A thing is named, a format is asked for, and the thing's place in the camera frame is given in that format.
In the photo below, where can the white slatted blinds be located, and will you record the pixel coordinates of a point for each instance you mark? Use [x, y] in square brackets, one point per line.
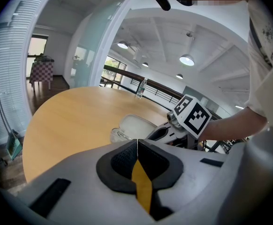
[5, 67]

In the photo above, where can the person's right forearm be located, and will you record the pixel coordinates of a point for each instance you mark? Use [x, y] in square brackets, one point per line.
[232, 125]

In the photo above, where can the checkered cloth table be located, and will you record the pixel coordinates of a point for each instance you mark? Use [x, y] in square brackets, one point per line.
[42, 71]

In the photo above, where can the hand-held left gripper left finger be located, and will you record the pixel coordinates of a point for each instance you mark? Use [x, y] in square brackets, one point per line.
[80, 184]

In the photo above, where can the white printed t-shirt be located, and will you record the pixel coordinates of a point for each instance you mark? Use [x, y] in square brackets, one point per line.
[265, 78]

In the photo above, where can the clear plastic water bottle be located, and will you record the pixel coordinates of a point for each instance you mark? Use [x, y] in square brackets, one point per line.
[141, 88]

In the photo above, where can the dome pendant lamp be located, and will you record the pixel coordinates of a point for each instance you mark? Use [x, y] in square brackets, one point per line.
[179, 76]
[122, 45]
[145, 65]
[187, 60]

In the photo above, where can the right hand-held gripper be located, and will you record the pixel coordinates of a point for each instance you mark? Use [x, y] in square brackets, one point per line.
[194, 118]

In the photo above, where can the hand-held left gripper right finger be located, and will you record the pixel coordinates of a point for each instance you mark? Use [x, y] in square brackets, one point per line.
[197, 172]

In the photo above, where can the frosted glass door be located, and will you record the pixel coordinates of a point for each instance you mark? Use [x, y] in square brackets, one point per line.
[96, 43]

